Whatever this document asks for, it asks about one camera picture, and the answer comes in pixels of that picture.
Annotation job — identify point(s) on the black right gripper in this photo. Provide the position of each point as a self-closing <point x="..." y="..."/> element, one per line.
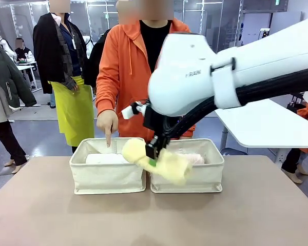
<point x="154" y="120"/>

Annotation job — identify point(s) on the yellow towel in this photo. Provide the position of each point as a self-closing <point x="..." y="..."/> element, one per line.
<point x="169" y="169"/>

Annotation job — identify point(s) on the white towel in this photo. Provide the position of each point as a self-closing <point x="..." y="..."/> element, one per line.
<point x="105" y="159"/>

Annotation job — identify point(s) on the person's right forearm orange sleeve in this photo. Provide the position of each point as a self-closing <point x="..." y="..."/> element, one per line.
<point x="105" y="100"/>

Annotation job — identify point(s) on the person's left forearm orange sleeve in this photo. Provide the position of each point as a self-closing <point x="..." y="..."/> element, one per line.
<point x="191" y="130"/>

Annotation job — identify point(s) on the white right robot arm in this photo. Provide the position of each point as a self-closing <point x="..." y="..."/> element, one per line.
<point x="184" y="77"/>

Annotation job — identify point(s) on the person's right hand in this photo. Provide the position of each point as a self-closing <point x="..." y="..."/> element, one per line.
<point x="107" y="123"/>

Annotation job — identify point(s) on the pink rolled towel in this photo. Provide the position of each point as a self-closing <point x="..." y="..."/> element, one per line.
<point x="197" y="159"/>

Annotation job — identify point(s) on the cream fabric basket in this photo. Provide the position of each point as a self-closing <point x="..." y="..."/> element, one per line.
<point x="107" y="179"/>
<point x="202" y="179"/>

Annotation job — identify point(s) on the yellow-green apron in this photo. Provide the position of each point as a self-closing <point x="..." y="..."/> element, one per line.
<point x="74" y="112"/>

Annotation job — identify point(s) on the person in orange hoodie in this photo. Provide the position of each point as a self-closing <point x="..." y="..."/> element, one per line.
<point x="128" y="64"/>

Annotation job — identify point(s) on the person in dark coat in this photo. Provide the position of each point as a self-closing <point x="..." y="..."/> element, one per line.
<point x="93" y="61"/>

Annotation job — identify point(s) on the white side table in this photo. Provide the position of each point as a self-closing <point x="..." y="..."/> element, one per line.
<point x="267" y="125"/>

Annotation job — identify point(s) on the person in black jacket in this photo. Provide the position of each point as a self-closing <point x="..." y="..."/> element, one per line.
<point x="48" y="51"/>

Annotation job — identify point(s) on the white background desk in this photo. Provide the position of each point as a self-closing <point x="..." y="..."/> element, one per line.
<point x="25" y="68"/>

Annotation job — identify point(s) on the person in varsity jacket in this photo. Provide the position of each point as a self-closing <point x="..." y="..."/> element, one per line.
<point x="25" y="55"/>

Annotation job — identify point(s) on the person in black trousers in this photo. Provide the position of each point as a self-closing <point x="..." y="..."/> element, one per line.
<point x="5" y="77"/>

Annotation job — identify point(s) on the white mannequin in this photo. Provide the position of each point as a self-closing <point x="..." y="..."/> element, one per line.
<point x="7" y="48"/>

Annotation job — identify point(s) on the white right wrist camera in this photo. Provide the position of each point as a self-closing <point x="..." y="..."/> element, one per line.
<point x="128" y="111"/>

